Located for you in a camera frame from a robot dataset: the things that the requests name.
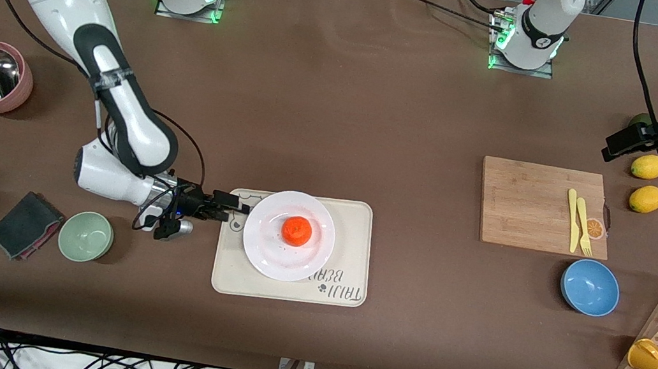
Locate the white round plate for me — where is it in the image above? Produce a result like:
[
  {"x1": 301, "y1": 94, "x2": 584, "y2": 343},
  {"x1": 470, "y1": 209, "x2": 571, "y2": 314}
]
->
[{"x1": 237, "y1": 184, "x2": 342, "y2": 288}]

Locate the orange mandarin fruit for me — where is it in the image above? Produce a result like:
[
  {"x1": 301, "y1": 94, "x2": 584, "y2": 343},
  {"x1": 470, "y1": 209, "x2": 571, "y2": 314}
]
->
[{"x1": 280, "y1": 214, "x2": 315, "y2": 249}]

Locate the dark green lime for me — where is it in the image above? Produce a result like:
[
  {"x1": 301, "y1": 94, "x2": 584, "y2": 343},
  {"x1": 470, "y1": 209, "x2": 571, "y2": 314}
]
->
[{"x1": 628, "y1": 111, "x2": 655, "y2": 131}]

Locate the yellow lemon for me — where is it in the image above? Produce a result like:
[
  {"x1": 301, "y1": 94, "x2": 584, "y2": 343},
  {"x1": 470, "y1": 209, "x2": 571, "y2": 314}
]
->
[
  {"x1": 627, "y1": 183, "x2": 658, "y2": 216},
  {"x1": 629, "y1": 152, "x2": 658, "y2": 181}
]

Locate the yellow plastic fork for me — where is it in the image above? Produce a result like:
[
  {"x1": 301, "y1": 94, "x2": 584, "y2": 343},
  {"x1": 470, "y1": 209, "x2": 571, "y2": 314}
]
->
[{"x1": 570, "y1": 197, "x2": 601, "y2": 257}]

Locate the yellow plastic knife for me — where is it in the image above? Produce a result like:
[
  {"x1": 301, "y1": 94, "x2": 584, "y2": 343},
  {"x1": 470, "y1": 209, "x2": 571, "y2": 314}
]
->
[{"x1": 560, "y1": 188, "x2": 587, "y2": 254}]

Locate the pale green bowl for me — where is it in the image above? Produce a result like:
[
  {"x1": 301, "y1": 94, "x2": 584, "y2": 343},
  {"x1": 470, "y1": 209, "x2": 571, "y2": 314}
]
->
[{"x1": 55, "y1": 208, "x2": 117, "y2": 267}]

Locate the wooden cutting board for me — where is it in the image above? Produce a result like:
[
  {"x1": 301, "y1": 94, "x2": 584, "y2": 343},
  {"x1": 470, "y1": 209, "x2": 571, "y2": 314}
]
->
[{"x1": 472, "y1": 156, "x2": 620, "y2": 261}]

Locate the cream tray with bear print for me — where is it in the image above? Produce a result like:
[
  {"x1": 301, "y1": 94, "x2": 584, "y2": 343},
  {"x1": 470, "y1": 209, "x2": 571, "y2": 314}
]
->
[{"x1": 208, "y1": 182, "x2": 379, "y2": 314}]

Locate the blue bowl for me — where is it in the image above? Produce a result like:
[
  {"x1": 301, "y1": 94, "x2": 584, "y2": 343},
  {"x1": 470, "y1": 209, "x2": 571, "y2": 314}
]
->
[{"x1": 557, "y1": 256, "x2": 625, "y2": 320}]

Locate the dark grey folded cloth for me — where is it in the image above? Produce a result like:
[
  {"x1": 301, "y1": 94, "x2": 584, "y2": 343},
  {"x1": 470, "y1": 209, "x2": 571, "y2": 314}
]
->
[{"x1": 0, "y1": 187, "x2": 68, "y2": 267}]

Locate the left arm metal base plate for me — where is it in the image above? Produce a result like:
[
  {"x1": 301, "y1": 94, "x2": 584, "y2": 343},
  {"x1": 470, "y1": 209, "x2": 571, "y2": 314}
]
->
[{"x1": 485, "y1": 8, "x2": 562, "y2": 80}]

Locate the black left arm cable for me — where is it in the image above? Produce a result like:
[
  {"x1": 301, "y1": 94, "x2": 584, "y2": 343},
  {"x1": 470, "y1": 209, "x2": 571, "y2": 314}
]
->
[{"x1": 619, "y1": 0, "x2": 658, "y2": 128}]

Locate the black left base cable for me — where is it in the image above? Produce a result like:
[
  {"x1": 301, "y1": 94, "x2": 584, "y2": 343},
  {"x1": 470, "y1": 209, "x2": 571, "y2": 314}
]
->
[{"x1": 388, "y1": 0, "x2": 511, "y2": 33}]

